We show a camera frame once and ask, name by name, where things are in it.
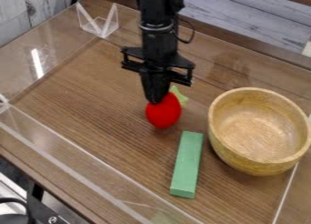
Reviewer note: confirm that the clear acrylic tray wall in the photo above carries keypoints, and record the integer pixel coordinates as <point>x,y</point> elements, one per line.
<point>99,192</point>

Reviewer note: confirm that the green rectangular block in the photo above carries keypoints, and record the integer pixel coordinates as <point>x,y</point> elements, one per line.
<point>185,176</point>

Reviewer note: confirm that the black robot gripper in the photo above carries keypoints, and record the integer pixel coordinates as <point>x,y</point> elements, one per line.
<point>158,58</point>

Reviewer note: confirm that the black metal table frame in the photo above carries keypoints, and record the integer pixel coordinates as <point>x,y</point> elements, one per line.
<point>48,210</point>

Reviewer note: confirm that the wooden bowl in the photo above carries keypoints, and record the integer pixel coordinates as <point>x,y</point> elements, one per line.
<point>259,131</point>

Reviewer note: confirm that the red plush strawberry toy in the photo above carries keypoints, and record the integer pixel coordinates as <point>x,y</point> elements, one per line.
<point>165,113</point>

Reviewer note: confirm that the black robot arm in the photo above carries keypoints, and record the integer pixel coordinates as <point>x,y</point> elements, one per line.
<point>158,14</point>

